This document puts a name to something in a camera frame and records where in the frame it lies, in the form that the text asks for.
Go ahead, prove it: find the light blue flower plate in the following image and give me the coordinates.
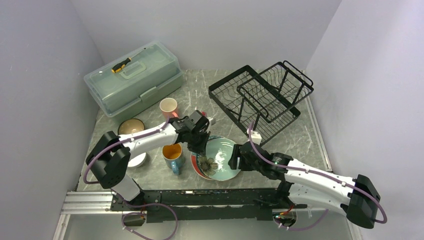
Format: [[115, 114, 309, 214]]
[[197, 137, 241, 182]]

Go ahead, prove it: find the black wire dish rack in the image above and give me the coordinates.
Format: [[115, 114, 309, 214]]
[[208, 60, 314, 145]]

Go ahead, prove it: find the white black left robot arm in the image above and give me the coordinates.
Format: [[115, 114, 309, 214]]
[[83, 110, 216, 210]]

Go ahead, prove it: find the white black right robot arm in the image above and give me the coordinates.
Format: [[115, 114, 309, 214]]
[[228, 142, 387, 229]]

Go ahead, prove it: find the red teal rimmed plate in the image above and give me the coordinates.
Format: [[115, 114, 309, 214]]
[[190, 135, 223, 181]]

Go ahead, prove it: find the blue mug orange inside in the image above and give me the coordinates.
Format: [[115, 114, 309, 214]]
[[161, 143, 186, 176]]

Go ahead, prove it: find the pink ceramic mug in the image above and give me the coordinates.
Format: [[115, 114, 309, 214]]
[[159, 97, 179, 119]]

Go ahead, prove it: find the white ceramic bowl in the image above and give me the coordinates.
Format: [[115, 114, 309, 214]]
[[127, 152, 147, 168]]

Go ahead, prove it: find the brown glazed bowl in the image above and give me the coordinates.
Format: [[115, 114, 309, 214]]
[[117, 118, 145, 135]]

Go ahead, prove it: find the green translucent plastic storage box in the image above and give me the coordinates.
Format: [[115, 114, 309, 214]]
[[83, 41, 183, 122]]

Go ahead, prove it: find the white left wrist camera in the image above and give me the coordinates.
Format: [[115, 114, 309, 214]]
[[201, 111, 217, 129]]

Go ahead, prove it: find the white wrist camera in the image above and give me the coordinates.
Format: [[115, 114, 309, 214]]
[[201, 111, 217, 129], [248, 130, 262, 145]]

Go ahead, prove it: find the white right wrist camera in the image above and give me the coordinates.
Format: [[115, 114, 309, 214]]
[[248, 130, 262, 145]]

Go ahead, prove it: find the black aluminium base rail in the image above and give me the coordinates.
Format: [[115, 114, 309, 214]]
[[61, 188, 307, 223]]

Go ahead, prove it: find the yellow black handled screwdriver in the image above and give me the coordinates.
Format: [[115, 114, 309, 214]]
[[111, 47, 147, 73]]

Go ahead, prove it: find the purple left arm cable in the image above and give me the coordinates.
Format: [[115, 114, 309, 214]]
[[82, 115, 171, 185]]

